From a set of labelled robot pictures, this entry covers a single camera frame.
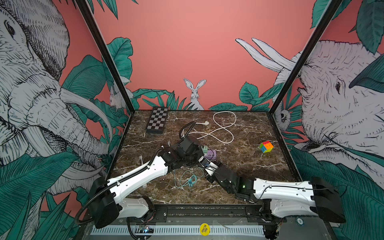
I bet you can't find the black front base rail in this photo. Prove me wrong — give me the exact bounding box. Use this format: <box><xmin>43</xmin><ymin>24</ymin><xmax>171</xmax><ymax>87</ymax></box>
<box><xmin>118</xmin><ymin>204</ymin><xmax>283</xmax><ymax>225</ymax></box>

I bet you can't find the black white chessboard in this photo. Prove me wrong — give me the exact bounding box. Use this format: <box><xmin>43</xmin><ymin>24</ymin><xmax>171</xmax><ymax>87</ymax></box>
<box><xmin>146</xmin><ymin>107</ymin><xmax>169</xmax><ymax>134</ymax></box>

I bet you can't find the purple power strip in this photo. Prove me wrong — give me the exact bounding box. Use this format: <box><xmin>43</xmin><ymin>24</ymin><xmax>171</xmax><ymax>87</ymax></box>
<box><xmin>204</xmin><ymin>150</ymin><xmax>217</xmax><ymax>161</ymax></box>

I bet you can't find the black frame post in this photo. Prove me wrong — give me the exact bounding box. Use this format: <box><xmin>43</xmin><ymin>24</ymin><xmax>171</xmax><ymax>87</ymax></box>
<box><xmin>76</xmin><ymin>0</ymin><xmax>135</xmax><ymax>115</ymax></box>
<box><xmin>269</xmin><ymin>0</ymin><xmax>343</xmax><ymax>116</ymax></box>

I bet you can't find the white power strip cord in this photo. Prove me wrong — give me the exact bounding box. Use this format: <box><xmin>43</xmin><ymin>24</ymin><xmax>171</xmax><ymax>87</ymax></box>
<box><xmin>181</xmin><ymin>110</ymin><xmax>238</xmax><ymax>145</ymax></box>

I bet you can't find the colourful puzzle cube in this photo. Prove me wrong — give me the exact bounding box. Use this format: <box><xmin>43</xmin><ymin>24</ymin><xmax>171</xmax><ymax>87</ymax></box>
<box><xmin>259</xmin><ymin>141</ymin><xmax>274</xmax><ymax>153</ymax></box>

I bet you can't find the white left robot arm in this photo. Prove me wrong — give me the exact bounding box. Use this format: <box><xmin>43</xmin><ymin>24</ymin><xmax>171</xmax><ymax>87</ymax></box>
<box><xmin>75</xmin><ymin>136</ymin><xmax>204</xmax><ymax>229</ymax></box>

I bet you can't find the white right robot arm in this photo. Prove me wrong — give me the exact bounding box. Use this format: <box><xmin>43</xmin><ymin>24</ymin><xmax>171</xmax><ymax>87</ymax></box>
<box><xmin>201</xmin><ymin>159</ymin><xmax>346</xmax><ymax>224</ymax></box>

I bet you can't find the yellow round sticker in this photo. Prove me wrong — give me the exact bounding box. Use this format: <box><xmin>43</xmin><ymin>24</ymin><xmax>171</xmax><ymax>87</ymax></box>
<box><xmin>200</xmin><ymin>223</ymin><xmax>211</xmax><ymax>236</ymax></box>

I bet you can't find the black right frame post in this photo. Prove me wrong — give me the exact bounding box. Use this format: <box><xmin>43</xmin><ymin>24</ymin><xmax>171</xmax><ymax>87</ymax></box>
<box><xmin>269</xmin><ymin>0</ymin><xmax>343</xmax><ymax>116</ymax></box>

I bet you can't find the white ribbed cable duct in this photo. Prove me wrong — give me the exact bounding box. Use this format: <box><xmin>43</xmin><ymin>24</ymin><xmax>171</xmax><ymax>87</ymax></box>
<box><xmin>91</xmin><ymin>225</ymin><xmax>265</xmax><ymax>237</ymax></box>

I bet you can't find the black left frame post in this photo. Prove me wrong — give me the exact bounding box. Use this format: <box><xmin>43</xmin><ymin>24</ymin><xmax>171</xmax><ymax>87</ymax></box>
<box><xmin>76</xmin><ymin>0</ymin><xmax>135</xmax><ymax>115</ymax></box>

